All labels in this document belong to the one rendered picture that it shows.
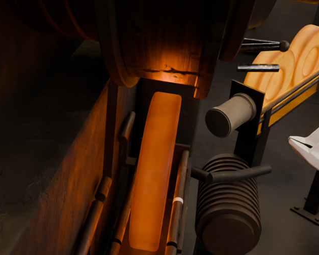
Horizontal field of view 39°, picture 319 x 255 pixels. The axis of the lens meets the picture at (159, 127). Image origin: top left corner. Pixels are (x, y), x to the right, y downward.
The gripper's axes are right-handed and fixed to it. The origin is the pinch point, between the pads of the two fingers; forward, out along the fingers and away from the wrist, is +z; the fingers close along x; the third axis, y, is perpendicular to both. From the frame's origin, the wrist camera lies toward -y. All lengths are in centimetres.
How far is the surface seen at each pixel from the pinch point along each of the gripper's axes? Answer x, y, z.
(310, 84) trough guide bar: -41.9, -3.0, -12.0
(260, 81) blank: -25.1, -1.8, 2.7
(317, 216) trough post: -82, -59, -57
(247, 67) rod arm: 5.6, 9.5, 12.9
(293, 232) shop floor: -71, -63, -48
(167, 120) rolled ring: 16.2, 4.1, 19.7
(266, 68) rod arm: 5.1, 10.3, 10.8
